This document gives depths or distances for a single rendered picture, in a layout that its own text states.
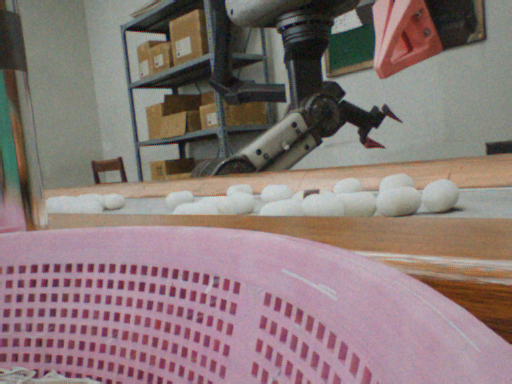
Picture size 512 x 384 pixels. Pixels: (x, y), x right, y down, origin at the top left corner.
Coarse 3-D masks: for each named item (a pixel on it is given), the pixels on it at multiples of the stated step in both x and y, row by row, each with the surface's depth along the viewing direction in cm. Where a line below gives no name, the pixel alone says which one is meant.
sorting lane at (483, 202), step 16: (368, 192) 52; (464, 192) 44; (480, 192) 42; (496, 192) 41; (128, 208) 66; (144, 208) 63; (160, 208) 61; (256, 208) 49; (464, 208) 34; (480, 208) 33; (496, 208) 32
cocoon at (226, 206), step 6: (204, 198) 40; (210, 198) 39; (216, 198) 39; (222, 198) 38; (228, 198) 39; (216, 204) 38; (222, 204) 38; (228, 204) 38; (234, 204) 38; (222, 210) 38; (228, 210) 38; (234, 210) 38
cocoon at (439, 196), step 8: (432, 184) 33; (440, 184) 33; (448, 184) 33; (424, 192) 33; (432, 192) 32; (440, 192) 32; (448, 192) 32; (456, 192) 33; (424, 200) 33; (432, 200) 32; (440, 200) 32; (448, 200) 32; (456, 200) 34; (432, 208) 33; (440, 208) 32; (448, 208) 33
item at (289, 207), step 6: (270, 204) 31; (276, 204) 31; (282, 204) 31; (288, 204) 32; (294, 204) 32; (300, 204) 32; (264, 210) 31; (270, 210) 31; (276, 210) 31; (282, 210) 31; (288, 210) 31; (294, 210) 32; (300, 210) 32
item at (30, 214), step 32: (0, 0) 19; (0, 32) 19; (0, 64) 19; (0, 96) 19; (0, 128) 19; (32, 128) 20; (0, 160) 19; (32, 160) 20; (0, 192) 19; (32, 192) 20; (0, 224) 19; (32, 224) 20; (0, 288) 20
